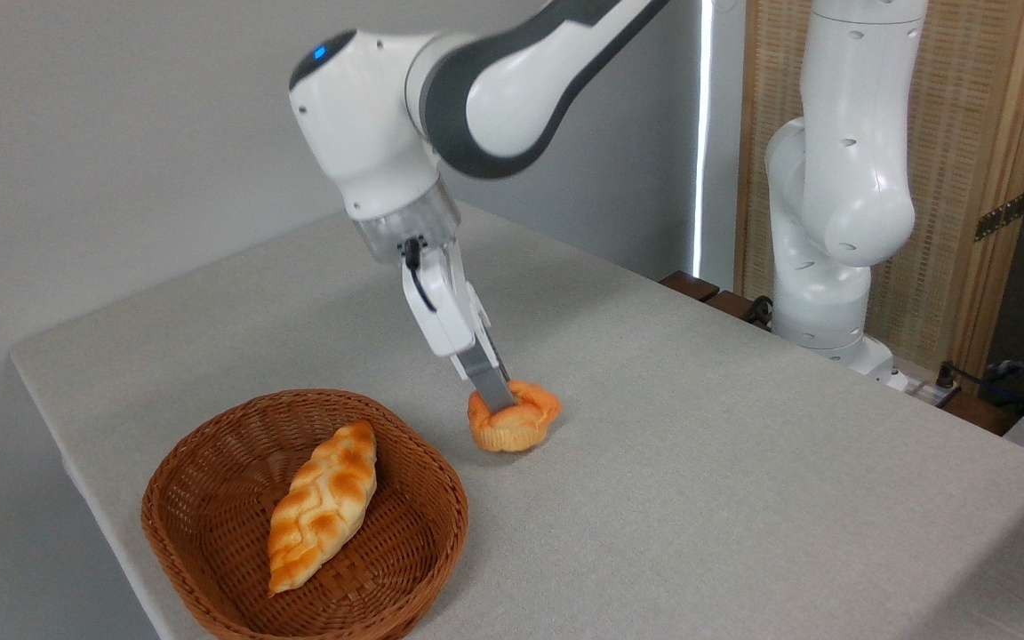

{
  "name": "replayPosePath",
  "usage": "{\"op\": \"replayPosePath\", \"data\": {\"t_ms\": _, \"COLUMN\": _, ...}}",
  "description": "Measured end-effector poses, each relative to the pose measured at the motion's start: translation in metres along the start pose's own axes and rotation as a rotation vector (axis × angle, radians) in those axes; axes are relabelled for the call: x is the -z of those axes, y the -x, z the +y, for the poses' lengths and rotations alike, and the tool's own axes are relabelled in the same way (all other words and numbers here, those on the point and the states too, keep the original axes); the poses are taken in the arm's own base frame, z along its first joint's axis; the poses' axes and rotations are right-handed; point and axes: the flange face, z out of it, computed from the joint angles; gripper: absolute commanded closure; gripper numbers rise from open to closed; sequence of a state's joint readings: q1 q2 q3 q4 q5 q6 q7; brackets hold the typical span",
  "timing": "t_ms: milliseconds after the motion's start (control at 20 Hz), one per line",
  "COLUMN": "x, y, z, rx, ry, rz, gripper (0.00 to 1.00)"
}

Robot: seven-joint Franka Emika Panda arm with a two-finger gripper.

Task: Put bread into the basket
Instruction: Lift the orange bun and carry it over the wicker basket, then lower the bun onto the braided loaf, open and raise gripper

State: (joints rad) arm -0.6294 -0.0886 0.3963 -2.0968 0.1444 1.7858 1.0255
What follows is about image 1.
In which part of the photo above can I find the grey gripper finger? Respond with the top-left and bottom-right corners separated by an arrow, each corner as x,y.
450,342 -> 515,415
476,305 -> 511,384

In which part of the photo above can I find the orange muffin bread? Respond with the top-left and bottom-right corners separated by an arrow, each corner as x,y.
466,380 -> 562,454

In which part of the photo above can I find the brown wicker basket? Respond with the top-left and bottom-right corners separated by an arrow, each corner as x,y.
140,388 -> 470,640

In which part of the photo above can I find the black power cable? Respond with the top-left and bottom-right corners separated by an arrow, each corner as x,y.
937,359 -> 1024,420

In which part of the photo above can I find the dark brown wooden block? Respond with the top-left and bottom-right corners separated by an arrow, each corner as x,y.
659,270 -> 722,304
705,290 -> 772,332

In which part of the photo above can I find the grey tablecloth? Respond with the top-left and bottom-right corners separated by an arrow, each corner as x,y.
10,200 -> 1024,640

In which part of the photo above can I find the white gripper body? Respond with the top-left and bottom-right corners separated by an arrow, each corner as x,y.
401,240 -> 489,359

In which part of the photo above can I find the golden braided bread loaf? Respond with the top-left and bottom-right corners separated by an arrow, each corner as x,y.
267,420 -> 380,596

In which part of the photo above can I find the metal screen hinge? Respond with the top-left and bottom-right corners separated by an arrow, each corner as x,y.
973,190 -> 1024,244

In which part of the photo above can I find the wooden rattan folding screen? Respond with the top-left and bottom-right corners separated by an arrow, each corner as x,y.
733,0 -> 1024,376

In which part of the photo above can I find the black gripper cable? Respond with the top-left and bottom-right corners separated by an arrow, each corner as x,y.
402,236 -> 438,315

